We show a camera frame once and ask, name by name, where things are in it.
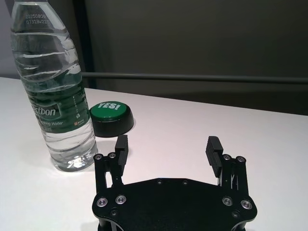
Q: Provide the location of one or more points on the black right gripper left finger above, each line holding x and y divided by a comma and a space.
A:
120, 154

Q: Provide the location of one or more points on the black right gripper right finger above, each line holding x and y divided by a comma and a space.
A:
214, 154

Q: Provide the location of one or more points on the clear water bottle green label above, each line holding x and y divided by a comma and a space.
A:
48, 96

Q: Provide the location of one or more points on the green YES button black base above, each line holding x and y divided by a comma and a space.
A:
108, 119

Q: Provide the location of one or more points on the thin grey horizontal rail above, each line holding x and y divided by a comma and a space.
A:
192, 77

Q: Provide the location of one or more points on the dark vertical frame post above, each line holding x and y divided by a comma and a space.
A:
83, 36

